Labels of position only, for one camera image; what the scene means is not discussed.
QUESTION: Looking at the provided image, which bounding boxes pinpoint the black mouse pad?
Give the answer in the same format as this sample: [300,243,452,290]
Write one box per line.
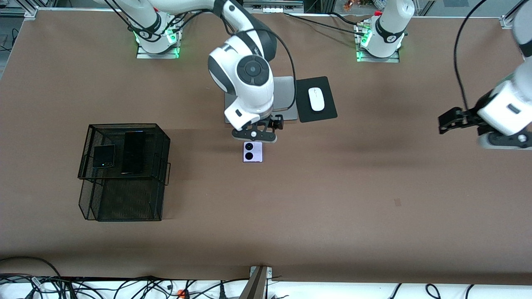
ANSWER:
[293,76,338,123]

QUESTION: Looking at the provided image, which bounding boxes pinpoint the white terminal block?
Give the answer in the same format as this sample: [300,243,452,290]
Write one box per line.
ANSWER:
[245,0,305,14]

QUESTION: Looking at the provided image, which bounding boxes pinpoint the lavender flip phone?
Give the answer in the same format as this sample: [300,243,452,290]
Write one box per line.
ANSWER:
[243,141,264,163]

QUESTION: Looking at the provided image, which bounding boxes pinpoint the black mesh two-tier tray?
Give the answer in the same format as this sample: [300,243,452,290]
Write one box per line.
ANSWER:
[78,123,171,222]

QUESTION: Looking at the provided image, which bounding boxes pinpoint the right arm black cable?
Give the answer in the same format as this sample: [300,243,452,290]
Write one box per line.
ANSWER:
[224,12,298,113]

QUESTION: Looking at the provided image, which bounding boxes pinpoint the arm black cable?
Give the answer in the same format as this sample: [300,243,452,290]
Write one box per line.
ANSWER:
[224,12,298,113]
[454,0,524,113]

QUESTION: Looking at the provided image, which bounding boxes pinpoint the thick black cable arc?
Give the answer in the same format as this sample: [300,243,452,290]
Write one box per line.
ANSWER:
[0,257,63,287]

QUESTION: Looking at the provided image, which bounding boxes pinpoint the grey metal bracket post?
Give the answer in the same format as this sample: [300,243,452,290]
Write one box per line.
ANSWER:
[240,266,273,299]

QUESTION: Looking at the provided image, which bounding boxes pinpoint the white computer mouse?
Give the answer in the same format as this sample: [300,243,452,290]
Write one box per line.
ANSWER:
[308,87,325,112]

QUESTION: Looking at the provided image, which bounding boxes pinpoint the black flip phone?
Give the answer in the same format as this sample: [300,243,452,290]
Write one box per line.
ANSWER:
[92,144,116,169]

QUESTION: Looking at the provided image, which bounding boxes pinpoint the black cable on table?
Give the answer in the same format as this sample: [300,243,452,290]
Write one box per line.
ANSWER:
[284,12,364,37]

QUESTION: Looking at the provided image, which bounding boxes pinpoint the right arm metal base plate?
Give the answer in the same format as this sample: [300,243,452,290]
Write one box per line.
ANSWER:
[136,42,180,59]

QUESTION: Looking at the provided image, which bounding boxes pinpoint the black slab smartphone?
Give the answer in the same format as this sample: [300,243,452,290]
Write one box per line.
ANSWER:
[121,130,147,175]

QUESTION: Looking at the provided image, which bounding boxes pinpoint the aluminium frame rail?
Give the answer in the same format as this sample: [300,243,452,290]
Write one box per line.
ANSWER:
[0,6,39,19]
[500,0,532,29]

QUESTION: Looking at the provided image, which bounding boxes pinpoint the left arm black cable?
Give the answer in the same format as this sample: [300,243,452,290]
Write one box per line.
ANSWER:
[454,0,524,113]

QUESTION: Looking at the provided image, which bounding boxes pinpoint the silver laptop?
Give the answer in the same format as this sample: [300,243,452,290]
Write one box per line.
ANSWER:
[224,76,299,124]

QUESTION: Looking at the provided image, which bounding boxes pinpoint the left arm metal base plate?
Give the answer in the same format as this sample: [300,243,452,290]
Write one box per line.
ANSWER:
[356,49,400,64]

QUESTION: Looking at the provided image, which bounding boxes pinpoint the tangled black cables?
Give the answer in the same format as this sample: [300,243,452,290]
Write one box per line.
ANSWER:
[0,274,250,299]

